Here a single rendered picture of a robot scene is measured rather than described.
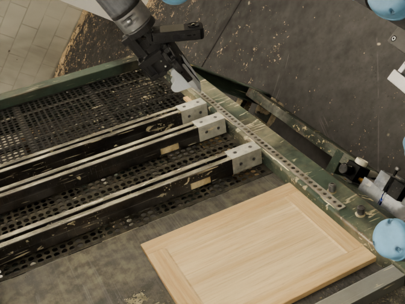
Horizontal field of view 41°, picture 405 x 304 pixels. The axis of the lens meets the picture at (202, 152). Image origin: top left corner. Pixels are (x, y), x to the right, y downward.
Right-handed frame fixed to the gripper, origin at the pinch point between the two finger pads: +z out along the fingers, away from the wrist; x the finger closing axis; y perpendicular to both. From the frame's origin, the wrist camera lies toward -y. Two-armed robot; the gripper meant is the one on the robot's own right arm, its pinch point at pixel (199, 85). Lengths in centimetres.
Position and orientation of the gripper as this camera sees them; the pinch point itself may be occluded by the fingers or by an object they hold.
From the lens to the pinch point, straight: 128.6
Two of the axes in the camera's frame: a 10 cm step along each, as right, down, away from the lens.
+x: 0.6, 5.7, -8.2
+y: -8.2, 5.0, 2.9
